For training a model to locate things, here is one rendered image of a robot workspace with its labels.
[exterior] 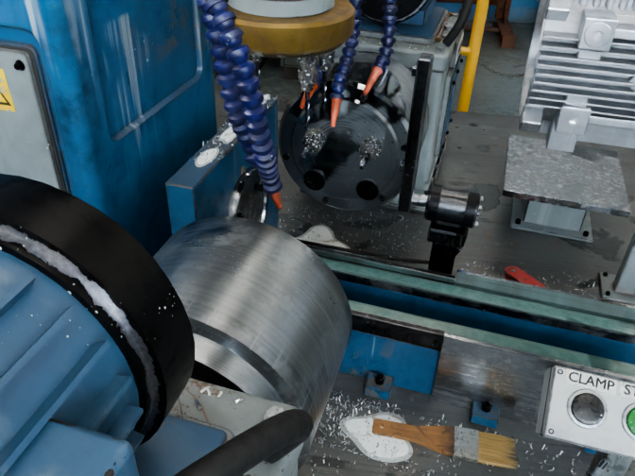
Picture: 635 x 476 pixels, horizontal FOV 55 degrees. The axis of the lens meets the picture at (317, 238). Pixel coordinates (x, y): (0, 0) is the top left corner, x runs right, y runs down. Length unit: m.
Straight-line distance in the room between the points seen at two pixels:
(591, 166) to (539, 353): 0.62
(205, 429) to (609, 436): 0.39
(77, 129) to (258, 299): 0.32
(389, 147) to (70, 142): 0.52
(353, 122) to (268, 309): 0.54
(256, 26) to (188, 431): 0.44
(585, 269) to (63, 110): 0.99
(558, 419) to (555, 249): 0.73
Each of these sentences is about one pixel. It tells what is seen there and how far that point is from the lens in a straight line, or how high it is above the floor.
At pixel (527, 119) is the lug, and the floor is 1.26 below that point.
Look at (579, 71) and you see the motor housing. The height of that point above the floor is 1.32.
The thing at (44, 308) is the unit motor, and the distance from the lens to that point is 0.31.
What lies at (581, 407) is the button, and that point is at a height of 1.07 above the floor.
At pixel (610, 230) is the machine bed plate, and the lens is 1.46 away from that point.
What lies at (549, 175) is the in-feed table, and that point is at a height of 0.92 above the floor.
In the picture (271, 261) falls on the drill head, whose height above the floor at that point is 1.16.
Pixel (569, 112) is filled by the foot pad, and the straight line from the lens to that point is 0.70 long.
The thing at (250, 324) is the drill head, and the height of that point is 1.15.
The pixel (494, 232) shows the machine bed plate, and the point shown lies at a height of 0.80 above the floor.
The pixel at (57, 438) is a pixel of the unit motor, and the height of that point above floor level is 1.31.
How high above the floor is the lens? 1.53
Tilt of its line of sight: 35 degrees down
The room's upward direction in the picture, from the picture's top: 2 degrees clockwise
